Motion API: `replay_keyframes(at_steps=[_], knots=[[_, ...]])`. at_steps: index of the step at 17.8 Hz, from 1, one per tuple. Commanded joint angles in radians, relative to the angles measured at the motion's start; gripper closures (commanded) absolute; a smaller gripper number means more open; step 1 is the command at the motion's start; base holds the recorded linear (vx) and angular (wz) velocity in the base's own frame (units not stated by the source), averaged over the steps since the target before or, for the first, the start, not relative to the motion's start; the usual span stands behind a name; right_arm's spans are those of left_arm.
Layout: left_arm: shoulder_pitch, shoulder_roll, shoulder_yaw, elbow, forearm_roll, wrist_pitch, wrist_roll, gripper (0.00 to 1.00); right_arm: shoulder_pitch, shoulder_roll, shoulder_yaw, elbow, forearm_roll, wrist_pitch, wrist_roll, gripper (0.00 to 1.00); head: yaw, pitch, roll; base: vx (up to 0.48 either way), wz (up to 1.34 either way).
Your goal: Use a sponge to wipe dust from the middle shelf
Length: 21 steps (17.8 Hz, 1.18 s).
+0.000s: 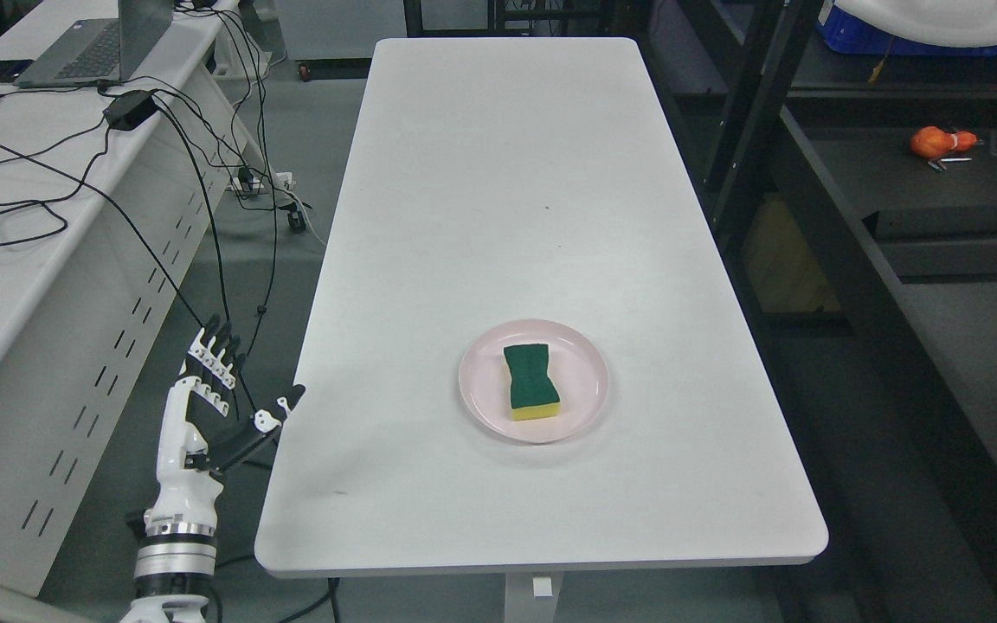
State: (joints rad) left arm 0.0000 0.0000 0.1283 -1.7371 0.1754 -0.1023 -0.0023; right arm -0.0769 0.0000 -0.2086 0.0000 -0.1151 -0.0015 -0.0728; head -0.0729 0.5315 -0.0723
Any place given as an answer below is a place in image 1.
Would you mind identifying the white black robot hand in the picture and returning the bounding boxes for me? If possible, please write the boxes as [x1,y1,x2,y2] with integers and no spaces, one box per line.
[141,315,307,537]

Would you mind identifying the green yellow sponge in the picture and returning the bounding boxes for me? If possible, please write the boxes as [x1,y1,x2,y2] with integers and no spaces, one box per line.
[503,344,561,421]

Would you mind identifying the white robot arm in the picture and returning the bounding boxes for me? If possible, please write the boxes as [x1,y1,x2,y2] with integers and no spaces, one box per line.
[121,519,217,622]

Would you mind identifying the orange toy on shelf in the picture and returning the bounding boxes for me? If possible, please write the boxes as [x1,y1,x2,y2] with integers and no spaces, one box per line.
[909,125,981,159]

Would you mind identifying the white side desk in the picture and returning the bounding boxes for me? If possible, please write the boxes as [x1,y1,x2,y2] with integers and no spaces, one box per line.
[0,1,261,622]

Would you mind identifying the white power strip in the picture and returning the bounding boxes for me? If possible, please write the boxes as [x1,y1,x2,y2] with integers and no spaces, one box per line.
[227,167,294,200]

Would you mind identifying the black power adapter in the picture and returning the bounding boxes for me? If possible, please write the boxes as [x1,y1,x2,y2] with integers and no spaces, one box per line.
[103,90,158,132]

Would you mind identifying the pink round plate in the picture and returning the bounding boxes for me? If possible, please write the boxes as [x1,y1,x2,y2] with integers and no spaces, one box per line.
[458,319,612,445]

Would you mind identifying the white long table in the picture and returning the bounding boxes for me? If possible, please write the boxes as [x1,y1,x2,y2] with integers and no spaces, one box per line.
[254,38,828,622]

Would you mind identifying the grey laptop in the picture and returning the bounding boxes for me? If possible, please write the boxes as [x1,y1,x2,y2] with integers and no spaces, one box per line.
[15,1,174,88]

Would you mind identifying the black metal rack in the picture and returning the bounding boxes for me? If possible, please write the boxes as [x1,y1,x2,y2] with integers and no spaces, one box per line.
[636,1,997,622]

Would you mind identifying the blue plastic bin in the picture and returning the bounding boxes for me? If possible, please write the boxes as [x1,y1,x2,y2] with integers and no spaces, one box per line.
[816,1,997,58]

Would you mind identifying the black looped cable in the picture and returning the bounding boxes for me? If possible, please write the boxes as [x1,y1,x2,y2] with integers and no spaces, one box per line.
[0,117,110,248]

